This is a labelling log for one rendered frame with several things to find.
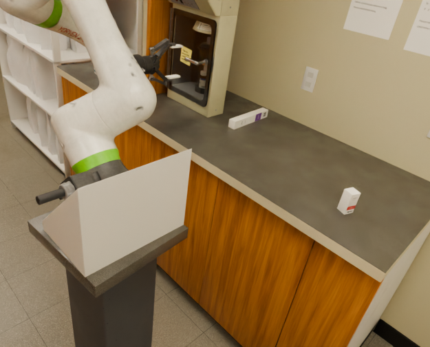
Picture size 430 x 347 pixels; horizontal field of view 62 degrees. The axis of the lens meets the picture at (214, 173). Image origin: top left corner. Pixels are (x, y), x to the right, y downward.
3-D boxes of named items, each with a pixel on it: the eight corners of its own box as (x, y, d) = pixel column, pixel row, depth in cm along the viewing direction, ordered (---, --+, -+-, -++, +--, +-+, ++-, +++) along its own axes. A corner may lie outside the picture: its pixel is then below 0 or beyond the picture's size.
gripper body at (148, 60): (145, 78, 150) (163, 76, 156) (146, 58, 145) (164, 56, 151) (135, 73, 154) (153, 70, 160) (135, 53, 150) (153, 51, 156)
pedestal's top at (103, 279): (95, 298, 87) (95, 287, 85) (29, 231, 102) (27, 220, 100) (187, 237, 109) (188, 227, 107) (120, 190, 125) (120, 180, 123)
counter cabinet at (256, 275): (146, 166, 309) (151, 61, 262) (371, 332, 196) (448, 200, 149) (72, 192, 266) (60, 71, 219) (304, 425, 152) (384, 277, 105)
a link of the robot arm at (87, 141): (116, 154, 89) (84, 85, 90) (66, 181, 92) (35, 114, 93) (137, 153, 102) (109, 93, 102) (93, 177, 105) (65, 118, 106)
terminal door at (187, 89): (168, 87, 193) (173, 7, 172) (206, 108, 176) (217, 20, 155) (166, 88, 192) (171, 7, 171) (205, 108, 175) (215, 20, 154)
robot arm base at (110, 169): (51, 205, 79) (40, 180, 79) (32, 221, 89) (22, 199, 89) (144, 172, 97) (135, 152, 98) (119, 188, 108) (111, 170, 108)
